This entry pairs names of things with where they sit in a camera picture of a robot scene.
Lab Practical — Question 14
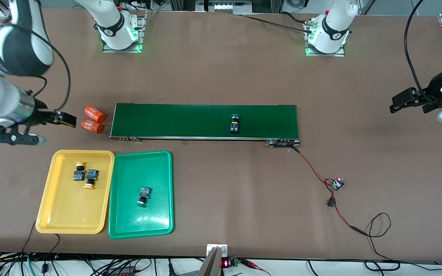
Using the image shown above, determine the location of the orange cylinder with white print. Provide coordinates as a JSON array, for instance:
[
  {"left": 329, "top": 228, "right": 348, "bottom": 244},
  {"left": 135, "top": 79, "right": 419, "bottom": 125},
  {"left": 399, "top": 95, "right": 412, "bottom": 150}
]
[
  {"left": 84, "top": 105, "right": 107, "bottom": 123},
  {"left": 81, "top": 119, "right": 105, "bottom": 134}
]

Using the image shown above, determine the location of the silver rack with light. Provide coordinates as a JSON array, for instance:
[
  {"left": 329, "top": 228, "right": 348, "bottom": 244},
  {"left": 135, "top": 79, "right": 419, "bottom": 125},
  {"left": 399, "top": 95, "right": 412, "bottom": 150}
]
[{"left": 196, "top": 0, "right": 253, "bottom": 15}]

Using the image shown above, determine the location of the yellow plastic tray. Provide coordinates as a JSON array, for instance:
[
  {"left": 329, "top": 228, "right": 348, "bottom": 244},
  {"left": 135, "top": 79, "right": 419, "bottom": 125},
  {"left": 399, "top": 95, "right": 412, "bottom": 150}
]
[{"left": 35, "top": 149, "right": 115, "bottom": 235}]

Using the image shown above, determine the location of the thin black looped cable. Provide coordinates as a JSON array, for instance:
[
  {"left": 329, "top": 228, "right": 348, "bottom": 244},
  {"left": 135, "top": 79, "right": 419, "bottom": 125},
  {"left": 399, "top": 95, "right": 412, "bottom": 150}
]
[{"left": 364, "top": 212, "right": 402, "bottom": 271}]

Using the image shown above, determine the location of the black base power cable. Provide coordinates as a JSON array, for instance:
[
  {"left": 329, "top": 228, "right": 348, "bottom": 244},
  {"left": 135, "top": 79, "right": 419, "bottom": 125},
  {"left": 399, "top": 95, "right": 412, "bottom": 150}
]
[{"left": 242, "top": 11, "right": 313, "bottom": 34}]

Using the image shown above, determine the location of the green conveyor belt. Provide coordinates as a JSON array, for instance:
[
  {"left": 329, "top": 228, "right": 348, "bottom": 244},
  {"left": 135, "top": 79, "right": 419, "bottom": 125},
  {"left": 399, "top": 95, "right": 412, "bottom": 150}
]
[{"left": 109, "top": 103, "right": 301, "bottom": 149}]

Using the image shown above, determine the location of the grey metal mount bar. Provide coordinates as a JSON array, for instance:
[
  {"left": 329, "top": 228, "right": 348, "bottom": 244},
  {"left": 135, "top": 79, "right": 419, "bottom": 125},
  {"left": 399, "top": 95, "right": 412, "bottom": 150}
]
[{"left": 197, "top": 246, "right": 222, "bottom": 276}]

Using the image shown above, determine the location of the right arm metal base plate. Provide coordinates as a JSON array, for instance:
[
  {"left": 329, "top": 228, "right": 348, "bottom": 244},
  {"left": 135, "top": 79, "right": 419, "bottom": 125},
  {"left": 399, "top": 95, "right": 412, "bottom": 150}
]
[{"left": 102, "top": 11, "right": 147, "bottom": 53}]

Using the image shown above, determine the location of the yellow mushroom push button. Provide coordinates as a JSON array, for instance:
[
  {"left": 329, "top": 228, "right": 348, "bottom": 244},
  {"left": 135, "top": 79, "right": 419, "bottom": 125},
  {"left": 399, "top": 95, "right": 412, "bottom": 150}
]
[
  {"left": 73, "top": 162, "right": 87, "bottom": 182},
  {"left": 83, "top": 169, "right": 99, "bottom": 190}
]

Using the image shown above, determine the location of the red clip lead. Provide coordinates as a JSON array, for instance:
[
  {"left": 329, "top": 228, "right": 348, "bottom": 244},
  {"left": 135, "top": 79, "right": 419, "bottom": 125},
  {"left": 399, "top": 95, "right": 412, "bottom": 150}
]
[{"left": 240, "top": 259, "right": 271, "bottom": 276}]

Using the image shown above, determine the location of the green plastic tray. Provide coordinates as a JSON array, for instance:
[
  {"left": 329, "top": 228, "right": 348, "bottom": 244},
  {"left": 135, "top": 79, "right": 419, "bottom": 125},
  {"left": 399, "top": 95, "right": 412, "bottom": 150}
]
[{"left": 108, "top": 150, "right": 175, "bottom": 240}]

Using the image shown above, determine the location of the silver bracket plate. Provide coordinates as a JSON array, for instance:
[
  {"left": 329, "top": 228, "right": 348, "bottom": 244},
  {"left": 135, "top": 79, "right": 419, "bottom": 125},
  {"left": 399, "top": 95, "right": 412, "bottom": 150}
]
[{"left": 206, "top": 244, "right": 229, "bottom": 258}]

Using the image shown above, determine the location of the red and black wire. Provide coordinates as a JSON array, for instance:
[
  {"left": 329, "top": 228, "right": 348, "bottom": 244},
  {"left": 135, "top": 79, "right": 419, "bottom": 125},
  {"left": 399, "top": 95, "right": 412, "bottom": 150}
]
[{"left": 291, "top": 147, "right": 368, "bottom": 236}]

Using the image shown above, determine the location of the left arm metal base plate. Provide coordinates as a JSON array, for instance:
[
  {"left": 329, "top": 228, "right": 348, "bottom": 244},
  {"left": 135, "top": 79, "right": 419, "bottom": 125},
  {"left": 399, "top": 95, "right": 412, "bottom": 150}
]
[{"left": 303, "top": 18, "right": 346, "bottom": 58}]

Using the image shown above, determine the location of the thin black table cable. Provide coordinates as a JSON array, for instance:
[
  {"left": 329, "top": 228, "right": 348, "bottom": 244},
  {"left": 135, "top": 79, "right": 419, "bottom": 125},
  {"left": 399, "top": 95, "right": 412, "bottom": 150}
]
[
  {"left": 41, "top": 233, "right": 61, "bottom": 273},
  {"left": 21, "top": 221, "right": 37, "bottom": 253}
]

